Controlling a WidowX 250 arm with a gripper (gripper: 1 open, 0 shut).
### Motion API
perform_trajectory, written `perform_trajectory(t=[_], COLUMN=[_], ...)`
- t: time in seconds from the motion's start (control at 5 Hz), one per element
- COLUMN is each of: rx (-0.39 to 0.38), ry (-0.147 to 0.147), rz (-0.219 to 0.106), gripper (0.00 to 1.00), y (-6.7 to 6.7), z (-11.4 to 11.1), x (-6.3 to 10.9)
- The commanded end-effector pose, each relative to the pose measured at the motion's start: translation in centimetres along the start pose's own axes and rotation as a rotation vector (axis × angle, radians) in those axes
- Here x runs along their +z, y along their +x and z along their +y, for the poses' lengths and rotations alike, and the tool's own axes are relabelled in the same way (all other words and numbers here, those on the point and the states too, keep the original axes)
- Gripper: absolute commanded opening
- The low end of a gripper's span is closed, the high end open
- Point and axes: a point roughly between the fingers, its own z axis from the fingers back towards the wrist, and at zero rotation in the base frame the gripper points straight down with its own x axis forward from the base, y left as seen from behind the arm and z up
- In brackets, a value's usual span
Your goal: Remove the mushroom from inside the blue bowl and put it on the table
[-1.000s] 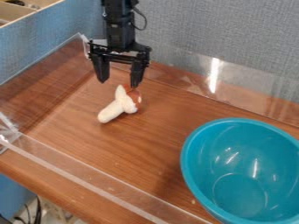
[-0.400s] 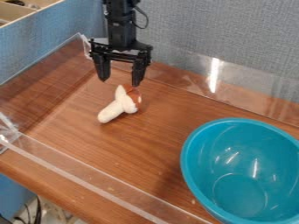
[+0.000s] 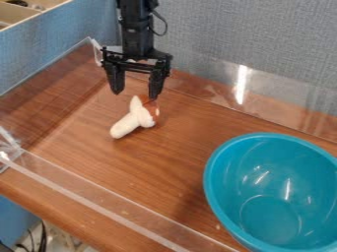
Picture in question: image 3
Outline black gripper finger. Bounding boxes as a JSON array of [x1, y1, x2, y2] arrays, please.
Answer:
[[104, 62, 125, 95], [148, 68, 167, 99]]

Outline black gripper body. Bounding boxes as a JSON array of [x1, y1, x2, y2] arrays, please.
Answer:
[[100, 46, 172, 77]]

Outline white plush mushroom red cap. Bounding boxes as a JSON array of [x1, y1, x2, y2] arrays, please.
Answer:
[[109, 94, 159, 139]]

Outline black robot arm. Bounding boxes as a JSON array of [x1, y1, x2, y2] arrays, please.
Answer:
[[101, 0, 172, 100]]

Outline blue plastic bowl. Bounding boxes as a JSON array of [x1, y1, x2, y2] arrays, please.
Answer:
[[203, 133, 337, 252]]

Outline clear acrylic left barrier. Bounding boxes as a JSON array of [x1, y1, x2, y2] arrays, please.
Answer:
[[0, 37, 100, 96]]

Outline clear acrylic barrier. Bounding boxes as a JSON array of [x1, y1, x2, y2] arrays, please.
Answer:
[[0, 126, 238, 252], [0, 37, 100, 96], [89, 34, 337, 143]]

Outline wooden shelf box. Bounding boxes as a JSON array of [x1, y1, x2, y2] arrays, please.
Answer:
[[0, 0, 73, 32]]

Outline clear acrylic back barrier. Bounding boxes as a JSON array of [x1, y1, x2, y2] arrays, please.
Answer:
[[89, 34, 337, 143]]

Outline clear acrylic front barrier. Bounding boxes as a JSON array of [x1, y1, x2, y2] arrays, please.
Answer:
[[0, 126, 238, 252]]

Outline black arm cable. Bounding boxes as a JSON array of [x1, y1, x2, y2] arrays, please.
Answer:
[[148, 9, 169, 37]]

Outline black floor cables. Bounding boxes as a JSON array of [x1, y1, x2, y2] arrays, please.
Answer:
[[0, 220, 49, 252]]

